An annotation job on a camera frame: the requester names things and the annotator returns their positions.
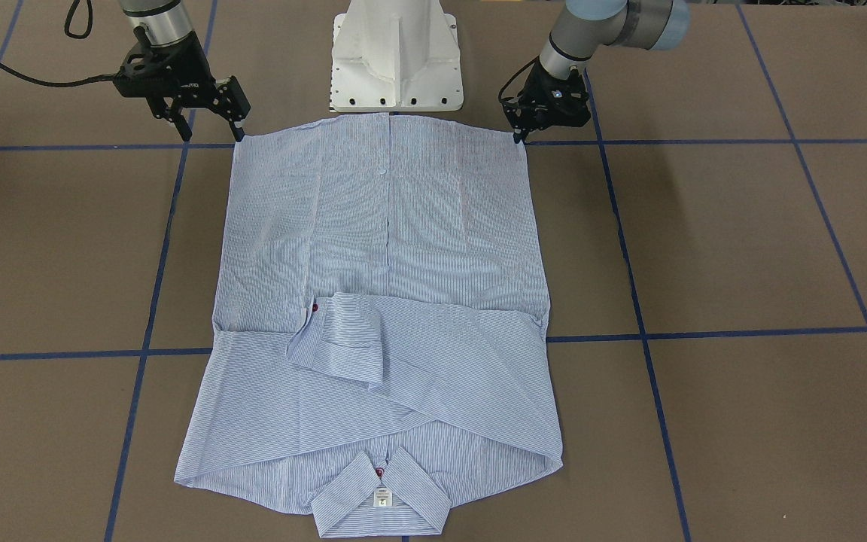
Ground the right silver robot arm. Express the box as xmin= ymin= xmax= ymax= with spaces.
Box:
xmin=113 ymin=1 xmax=251 ymax=143

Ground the light blue striped shirt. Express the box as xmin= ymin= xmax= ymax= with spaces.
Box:
xmin=173 ymin=114 xmax=563 ymax=538

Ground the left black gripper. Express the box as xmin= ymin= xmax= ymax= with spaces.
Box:
xmin=503 ymin=59 xmax=592 ymax=144

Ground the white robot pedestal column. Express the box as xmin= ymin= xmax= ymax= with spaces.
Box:
xmin=328 ymin=1 xmax=464 ymax=114

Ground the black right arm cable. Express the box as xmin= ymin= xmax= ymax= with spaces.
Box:
xmin=0 ymin=0 xmax=122 ymax=88

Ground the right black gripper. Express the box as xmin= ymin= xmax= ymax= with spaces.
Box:
xmin=114 ymin=35 xmax=251 ymax=143

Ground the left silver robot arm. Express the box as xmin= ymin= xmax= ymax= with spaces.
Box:
xmin=497 ymin=1 xmax=691 ymax=144

